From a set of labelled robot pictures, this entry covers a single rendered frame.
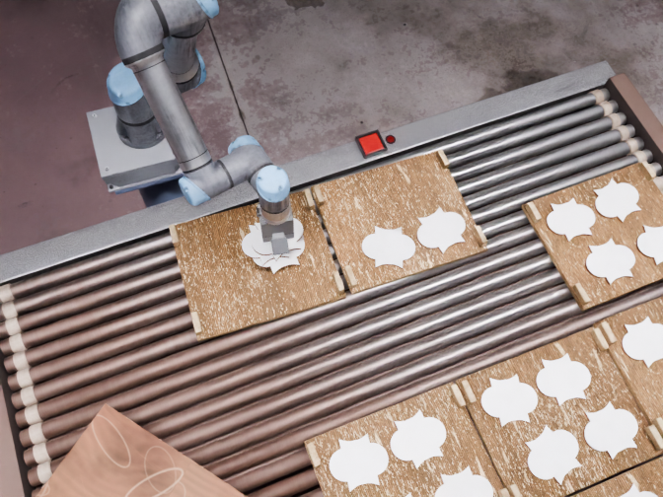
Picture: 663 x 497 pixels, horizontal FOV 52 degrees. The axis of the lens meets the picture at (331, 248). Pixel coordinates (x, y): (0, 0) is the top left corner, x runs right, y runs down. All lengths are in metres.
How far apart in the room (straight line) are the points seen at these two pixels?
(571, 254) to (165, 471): 1.22
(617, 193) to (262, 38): 2.04
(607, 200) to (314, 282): 0.89
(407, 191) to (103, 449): 1.06
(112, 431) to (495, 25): 2.83
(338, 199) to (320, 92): 1.45
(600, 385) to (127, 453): 1.18
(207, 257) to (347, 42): 1.92
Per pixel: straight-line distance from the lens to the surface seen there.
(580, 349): 1.92
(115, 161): 2.06
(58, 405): 1.87
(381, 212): 1.95
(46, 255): 2.03
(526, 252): 2.00
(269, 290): 1.84
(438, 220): 1.95
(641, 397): 1.95
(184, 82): 1.93
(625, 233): 2.11
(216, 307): 1.83
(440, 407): 1.78
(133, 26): 1.55
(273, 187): 1.57
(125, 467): 1.67
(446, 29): 3.69
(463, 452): 1.77
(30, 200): 3.25
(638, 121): 2.34
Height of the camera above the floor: 2.65
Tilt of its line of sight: 65 degrees down
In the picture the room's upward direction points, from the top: 5 degrees clockwise
